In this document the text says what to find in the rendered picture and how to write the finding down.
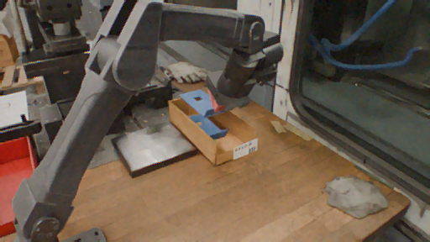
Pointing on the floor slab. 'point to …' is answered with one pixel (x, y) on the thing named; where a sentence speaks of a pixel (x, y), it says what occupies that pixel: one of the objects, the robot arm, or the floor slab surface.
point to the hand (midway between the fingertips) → (217, 108)
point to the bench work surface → (230, 194)
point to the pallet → (18, 78)
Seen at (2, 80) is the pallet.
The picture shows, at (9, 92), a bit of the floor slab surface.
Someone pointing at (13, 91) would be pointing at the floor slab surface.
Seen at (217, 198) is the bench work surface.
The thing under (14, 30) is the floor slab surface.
